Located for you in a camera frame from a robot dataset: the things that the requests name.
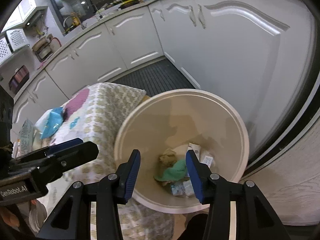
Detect brown paper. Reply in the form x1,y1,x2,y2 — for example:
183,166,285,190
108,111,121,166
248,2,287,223
159,149,179,167

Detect dish rack with clay pot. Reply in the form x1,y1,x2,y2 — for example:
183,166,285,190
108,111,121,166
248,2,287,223
32,36,62,62

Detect white barcode carton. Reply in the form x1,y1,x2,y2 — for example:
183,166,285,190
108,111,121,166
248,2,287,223
187,142,215,167

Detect curved steel faucet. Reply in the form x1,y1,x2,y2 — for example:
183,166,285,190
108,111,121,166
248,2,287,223
64,15,85,30

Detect green cloth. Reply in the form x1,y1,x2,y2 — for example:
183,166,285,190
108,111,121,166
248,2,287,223
154,159,189,182

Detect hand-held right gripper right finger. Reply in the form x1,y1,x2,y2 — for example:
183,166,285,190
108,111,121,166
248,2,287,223
185,149,284,240

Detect white base cabinets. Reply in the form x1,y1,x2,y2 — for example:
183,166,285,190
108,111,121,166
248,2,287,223
12,0,313,155

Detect patterned blanket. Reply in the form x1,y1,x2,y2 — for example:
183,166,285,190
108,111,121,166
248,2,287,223
34,82,175,240

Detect small blue white wrapper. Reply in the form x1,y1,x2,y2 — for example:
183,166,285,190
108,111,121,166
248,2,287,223
171,180,194,197

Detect white lattice wall cabinet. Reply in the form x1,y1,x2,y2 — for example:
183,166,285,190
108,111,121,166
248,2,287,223
0,29,27,64

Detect white foam block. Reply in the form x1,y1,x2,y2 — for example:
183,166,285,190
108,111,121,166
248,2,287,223
35,109,54,130

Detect person's left hand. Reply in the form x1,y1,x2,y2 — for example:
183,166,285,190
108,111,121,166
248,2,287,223
0,201,19,234

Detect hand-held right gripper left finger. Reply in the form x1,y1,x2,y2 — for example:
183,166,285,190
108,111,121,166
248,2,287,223
36,149,141,240

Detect white corner wall cabinet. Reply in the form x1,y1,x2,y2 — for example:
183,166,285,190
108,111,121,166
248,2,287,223
5,0,48,29

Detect dark kitchen window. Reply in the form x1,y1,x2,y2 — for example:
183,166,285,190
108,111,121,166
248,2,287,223
49,0,130,34

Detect black pot with yellow lid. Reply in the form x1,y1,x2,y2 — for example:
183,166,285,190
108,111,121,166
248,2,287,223
119,0,139,8

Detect beige plastic bin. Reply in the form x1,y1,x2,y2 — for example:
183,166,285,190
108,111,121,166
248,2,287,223
114,89,250,214

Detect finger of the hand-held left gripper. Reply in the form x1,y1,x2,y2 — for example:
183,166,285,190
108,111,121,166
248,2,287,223
11,141,99,193
15,138,84,164

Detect person's left forearm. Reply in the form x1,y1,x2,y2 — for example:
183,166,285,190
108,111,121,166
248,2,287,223
29,200,48,233

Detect slim steel faucet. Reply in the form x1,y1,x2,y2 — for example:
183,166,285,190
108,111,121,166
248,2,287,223
87,4,104,19

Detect grey foil packet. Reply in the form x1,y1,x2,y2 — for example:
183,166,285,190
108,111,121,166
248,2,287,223
19,120,38,154

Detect blue packet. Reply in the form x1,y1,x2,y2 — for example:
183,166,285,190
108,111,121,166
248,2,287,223
40,107,64,139

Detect purple rice cooker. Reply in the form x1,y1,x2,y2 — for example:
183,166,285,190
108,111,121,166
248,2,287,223
9,66,30,93

